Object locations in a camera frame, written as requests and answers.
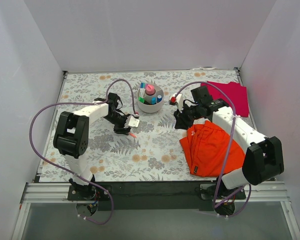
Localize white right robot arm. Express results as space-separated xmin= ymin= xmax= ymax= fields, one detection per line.
xmin=169 ymin=86 xmax=284 ymax=199

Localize pink capped glue bottle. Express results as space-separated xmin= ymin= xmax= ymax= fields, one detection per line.
xmin=144 ymin=84 xmax=156 ymax=97

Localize white marker teal cap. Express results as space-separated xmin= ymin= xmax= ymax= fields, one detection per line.
xmin=139 ymin=88 xmax=146 ymax=98

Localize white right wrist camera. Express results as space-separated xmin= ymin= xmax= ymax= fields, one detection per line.
xmin=169 ymin=93 xmax=184 ymax=112

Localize orange folded shorts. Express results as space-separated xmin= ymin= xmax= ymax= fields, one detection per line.
xmin=179 ymin=120 xmax=249 ymax=178

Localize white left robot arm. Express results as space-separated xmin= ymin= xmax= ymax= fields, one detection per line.
xmin=53 ymin=92 xmax=140 ymax=200

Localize black highlighter blue cap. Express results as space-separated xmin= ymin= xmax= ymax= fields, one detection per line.
xmin=151 ymin=97 xmax=157 ymax=105

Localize white round desk organizer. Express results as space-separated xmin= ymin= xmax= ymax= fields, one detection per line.
xmin=136 ymin=84 xmax=165 ymax=114

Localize blue capped small jar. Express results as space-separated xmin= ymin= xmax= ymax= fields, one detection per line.
xmin=156 ymin=95 xmax=163 ymax=103

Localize black highlighter green cap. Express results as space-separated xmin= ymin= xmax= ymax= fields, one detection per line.
xmin=138 ymin=97 xmax=151 ymax=105

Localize aluminium frame rail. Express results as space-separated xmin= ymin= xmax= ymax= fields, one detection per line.
xmin=12 ymin=181 xmax=300 ymax=240

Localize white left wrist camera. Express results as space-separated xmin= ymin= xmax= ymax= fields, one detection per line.
xmin=124 ymin=115 xmax=140 ymax=128

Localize orange pink pen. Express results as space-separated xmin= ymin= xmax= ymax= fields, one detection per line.
xmin=129 ymin=132 xmax=137 ymax=139

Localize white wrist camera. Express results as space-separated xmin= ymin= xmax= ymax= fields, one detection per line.
xmin=169 ymin=93 xmax=184 ymax=112
xmin=124 ymin=115 xmax=140 ymax=128

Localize magenta folded cloth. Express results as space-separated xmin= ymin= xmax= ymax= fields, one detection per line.
xmin=200 ymin=81 xmax=249 ymax=118

